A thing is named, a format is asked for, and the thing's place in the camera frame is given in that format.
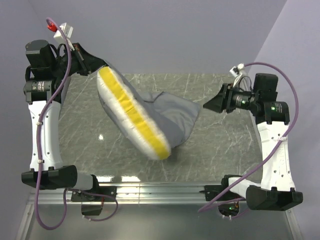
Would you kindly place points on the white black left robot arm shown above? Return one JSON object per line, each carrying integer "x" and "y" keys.
{"x": 47, "y": 80}

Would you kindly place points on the grey pillowcase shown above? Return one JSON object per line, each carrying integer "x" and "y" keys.
{"x": 174, "y": 115}

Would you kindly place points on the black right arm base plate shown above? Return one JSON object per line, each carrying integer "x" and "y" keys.
{"x": 212, "y": 190}

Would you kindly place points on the aluminium right side rail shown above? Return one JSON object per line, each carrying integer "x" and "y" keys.
{"x": 257, "y": 130}

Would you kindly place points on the aluminium front rail frame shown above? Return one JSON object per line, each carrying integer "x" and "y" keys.
{"x": 164, "y": 211}

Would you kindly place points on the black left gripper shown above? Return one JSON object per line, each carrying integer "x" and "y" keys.
{"x": 87, "y": 62}

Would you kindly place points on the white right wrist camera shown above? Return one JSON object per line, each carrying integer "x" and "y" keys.
{"x": 239, "y": 73}

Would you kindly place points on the cream quilted pillow yellow edge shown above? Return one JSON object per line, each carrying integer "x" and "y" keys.
{"x": 130, "y": 116}

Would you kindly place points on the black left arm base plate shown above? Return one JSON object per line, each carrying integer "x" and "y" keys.
{"x": 109, "y": 195}

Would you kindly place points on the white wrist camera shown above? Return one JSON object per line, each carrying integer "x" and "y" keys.
{"x": 65, "y": 27}
{"x": 239, "y": 73}

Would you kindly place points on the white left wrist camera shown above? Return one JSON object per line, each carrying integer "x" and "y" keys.
{"x": 65, "y": 27}

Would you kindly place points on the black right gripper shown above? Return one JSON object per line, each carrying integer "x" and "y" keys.
{"x": 223, "y": 100}

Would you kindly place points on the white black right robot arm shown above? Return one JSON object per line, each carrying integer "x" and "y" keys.
{"x": 277, "y": 190}

